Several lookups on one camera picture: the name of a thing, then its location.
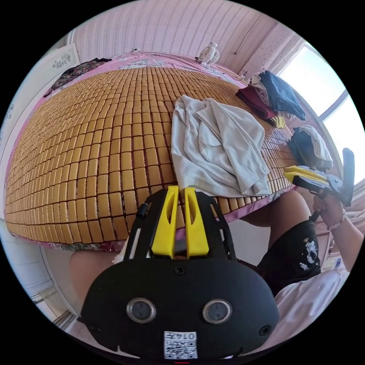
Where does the bed with woven mat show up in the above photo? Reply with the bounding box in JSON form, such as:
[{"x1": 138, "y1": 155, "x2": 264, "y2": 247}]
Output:
[{"x1": 5, "y1": 52, "x2": 302, "y2": 252}]

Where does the white table fan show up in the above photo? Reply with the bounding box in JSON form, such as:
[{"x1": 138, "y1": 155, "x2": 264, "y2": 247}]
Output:
[{"x1": 197, "y1": 42, "x2": 221, "y2": 67}]

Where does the dark patterned garment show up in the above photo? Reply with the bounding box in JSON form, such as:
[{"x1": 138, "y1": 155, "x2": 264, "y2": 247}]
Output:
[{"x1": 51, "y1": 58, "x2": 112, "y2": 92}]

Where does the pink dotted curtain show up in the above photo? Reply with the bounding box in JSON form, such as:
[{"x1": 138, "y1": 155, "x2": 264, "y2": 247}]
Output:
[{"x1": 247, "y1": 24, "x2": 303, "y2": 79}]

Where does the black and white clothes pile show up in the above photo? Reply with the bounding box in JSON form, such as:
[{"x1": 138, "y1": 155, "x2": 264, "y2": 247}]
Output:
[{"x1": 287, "y1": 124, "x2": 333, "y2": 169}]

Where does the pile of clothes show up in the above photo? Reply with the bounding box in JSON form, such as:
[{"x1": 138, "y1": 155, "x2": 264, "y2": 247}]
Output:
[{"x1": 236, "y1": 69, "x2": 306, "y2": 128}]

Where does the person's right hand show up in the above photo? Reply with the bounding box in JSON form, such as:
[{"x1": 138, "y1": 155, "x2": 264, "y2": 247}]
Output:
[{"x1": 312, "y1": 193, "x2": 347, "y2": 230}]

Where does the white long sleeve shirt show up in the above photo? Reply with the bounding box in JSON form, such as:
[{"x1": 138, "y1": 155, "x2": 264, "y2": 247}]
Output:
[{"x1": 170, "y1": 95, "x2": 271, "y2": 198}]

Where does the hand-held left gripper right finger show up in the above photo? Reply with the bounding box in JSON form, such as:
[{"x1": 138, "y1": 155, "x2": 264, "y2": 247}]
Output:
[{"x1": 184, "y1": 187, "x2": 209, "y2": 256}]

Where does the person's right forearm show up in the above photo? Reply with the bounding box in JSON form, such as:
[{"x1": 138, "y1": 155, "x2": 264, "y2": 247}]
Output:
[{"x1": 328, "y1": 211, "x2": 363, "y2": 274}]

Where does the person's body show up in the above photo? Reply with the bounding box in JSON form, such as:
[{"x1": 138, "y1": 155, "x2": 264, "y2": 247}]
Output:
[{"x1": 69, "y1": 189, "x2": 352, "y2": 355}]

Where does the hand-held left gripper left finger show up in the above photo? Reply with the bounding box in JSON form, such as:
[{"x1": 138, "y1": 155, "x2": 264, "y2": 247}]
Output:
[{"x1": 151, "y1": 185, "x2": 179, "y2": 256}]

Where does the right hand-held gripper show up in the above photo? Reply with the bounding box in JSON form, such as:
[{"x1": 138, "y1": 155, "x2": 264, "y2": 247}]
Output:
[{"x1": 283, "y1": 166, "x2": 353, "y2": 207}]

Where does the window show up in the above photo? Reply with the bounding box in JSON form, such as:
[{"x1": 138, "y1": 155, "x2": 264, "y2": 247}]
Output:
[{"x1": 277, "y1": 42, "x2": 360, "y2": 184}]

